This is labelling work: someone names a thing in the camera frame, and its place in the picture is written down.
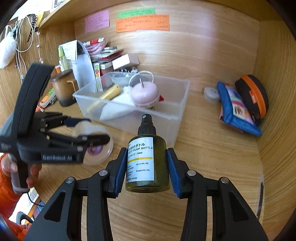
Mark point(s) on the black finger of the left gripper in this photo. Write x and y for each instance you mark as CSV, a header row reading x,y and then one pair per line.
x,y
51,120
61,141

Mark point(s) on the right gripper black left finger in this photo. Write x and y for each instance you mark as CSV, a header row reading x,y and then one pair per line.
x,y
61,217

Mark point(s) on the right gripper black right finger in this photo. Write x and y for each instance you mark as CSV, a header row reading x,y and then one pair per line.
x,y
233,219

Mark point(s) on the cream round lidded container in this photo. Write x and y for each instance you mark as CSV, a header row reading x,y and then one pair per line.
x,y
95,154

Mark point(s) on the white drawstring pouch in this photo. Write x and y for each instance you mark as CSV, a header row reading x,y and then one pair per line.
x,y
118,106

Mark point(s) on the clear plastic storage bin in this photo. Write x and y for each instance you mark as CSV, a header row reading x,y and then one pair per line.
x,y
166,115

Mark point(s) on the gold cosmetic tube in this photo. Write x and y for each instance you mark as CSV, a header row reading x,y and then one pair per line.
x,y
111,93

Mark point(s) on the green pump spray bottle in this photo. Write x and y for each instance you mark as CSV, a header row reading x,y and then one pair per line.
x,y
147,170

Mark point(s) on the pink round jar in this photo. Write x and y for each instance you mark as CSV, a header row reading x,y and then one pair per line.
x,y
145,94

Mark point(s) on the orange sleeve forearm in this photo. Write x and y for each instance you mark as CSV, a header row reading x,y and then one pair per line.
x,y
8,203

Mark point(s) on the person's left hand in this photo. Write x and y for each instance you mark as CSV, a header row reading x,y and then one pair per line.
x,y
8,167

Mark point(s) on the orange white glue bottle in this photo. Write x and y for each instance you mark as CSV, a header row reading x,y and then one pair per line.
x,y
47,100

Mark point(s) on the brown ceramic lidded mug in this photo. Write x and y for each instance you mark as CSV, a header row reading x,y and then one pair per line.
x,y
64,85

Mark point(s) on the fruit pattern sticker box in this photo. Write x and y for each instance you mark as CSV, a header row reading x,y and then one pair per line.
x,y
97,74

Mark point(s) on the white fluffy item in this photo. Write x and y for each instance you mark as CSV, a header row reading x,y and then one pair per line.
x,y
7,50

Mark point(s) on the stack of cards and booklets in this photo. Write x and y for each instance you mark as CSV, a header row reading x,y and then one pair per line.
x,y
105,58

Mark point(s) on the white rectangular box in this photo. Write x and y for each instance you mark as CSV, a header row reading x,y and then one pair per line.
x,y
125,61

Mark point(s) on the blue colourful pouch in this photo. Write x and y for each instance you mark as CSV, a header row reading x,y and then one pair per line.
x,y
233,111

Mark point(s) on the pink sticky note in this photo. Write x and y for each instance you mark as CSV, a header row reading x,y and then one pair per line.
x,y
97,21

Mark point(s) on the white round tape case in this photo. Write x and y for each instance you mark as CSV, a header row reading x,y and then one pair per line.
x,y
211,94

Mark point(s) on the black orange zip case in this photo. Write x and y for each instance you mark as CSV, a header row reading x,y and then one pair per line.
x,y
254,97

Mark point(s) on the orange sticky note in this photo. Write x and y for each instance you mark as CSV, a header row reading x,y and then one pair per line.
x,y
143,22

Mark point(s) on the green sticky note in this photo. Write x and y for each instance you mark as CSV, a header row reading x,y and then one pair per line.
x,y
136,12

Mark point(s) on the pink coiled cable pack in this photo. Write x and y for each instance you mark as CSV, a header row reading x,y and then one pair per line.
x,y
96,46

